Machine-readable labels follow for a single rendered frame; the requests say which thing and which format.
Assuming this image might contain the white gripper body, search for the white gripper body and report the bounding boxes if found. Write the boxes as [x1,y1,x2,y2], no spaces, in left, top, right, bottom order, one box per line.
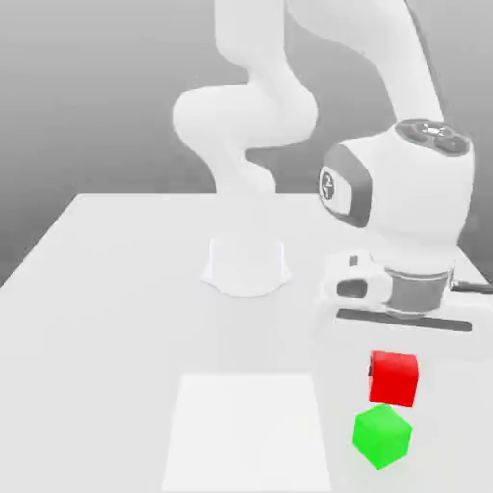
[312,303,487,359]

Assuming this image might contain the small red cube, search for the small red cube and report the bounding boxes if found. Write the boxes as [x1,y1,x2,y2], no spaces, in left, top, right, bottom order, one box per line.
[367,350,420,409]

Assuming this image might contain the small green cube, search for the small green cube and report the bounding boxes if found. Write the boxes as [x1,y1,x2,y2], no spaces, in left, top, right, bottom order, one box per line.
[351,403,414,472]

